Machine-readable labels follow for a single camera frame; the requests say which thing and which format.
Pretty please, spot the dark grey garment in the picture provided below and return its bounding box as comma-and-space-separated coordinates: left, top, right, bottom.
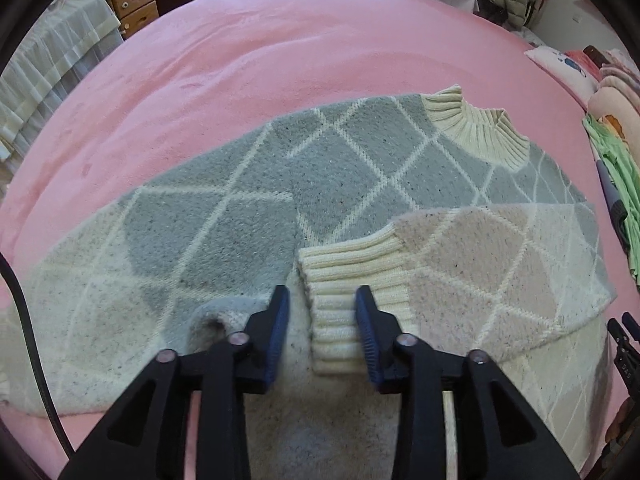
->
595, 160, 633, 251

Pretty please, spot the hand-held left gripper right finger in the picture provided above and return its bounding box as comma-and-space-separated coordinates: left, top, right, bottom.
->
354, 285, 583, 480

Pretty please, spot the white lace furniture cover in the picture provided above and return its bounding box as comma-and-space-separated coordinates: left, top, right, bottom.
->
0, 0, 123, 196

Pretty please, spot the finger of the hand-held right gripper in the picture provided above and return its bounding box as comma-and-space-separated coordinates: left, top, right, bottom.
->
606, 312, 640, 396

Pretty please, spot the diamond-pattern knit sweater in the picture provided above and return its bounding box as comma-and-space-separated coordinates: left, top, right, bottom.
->
0, 84, 618, 466

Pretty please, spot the black cable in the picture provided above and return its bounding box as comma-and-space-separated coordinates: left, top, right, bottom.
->
0, 252, 76, 461

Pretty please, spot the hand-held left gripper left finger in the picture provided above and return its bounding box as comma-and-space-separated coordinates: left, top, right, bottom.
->
57, 285, 291, 480

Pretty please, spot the pink printed pillow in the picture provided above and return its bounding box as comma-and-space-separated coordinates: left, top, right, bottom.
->
524, 45, 601, 108

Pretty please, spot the pink bed blanket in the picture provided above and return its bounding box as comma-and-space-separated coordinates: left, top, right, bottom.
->
0, 0, 640, 480

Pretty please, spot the pink plush bedding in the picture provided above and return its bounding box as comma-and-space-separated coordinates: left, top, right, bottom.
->
587, 47, 640, 126

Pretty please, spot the green garment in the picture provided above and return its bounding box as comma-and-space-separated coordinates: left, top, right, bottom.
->
582, 112, 640, 281

